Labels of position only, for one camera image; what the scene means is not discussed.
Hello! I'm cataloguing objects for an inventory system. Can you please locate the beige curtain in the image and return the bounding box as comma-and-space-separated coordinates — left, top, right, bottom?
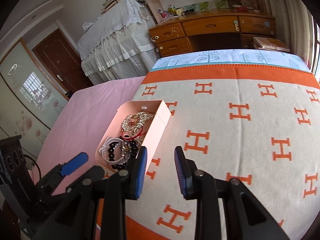
259, 0, 319, 74

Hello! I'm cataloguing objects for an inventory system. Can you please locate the light blue printed sheet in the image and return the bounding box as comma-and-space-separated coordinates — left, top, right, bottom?
151, 49, 310, 73

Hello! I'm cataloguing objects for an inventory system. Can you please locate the brown wooden door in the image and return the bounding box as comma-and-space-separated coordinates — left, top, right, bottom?
33, 29, 93, 97

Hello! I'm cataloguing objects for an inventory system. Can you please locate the red woven cord bracelet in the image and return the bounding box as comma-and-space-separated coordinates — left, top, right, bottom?
120, 127, 148, 142

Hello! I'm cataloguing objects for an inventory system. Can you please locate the orange H pattern blanket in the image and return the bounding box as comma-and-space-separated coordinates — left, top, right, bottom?
126, 64, 319, 239

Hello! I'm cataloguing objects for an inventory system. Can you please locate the pink jewelry tray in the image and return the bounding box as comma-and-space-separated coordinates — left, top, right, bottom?
95, 100, 171, 172

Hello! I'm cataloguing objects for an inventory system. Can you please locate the pink smart watch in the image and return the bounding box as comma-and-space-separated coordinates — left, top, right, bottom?
98, 137, 125, 165

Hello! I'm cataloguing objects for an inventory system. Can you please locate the frosted glass wardrobe door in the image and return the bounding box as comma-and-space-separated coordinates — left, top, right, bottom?
1, 41, 68, 157

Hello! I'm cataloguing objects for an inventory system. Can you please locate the wooden desk with drawers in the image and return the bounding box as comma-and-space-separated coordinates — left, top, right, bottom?
149, 9, 276, 57

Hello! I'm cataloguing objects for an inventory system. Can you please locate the black bead bracelet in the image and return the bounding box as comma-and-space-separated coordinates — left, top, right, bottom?
107, 139, 139, 170

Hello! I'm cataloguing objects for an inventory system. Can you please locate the white lace covered piano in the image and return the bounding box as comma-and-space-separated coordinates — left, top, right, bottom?
78, 0, 160, 85

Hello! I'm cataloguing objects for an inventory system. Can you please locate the stack of books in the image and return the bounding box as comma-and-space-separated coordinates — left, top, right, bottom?
253, 37, 290, 53

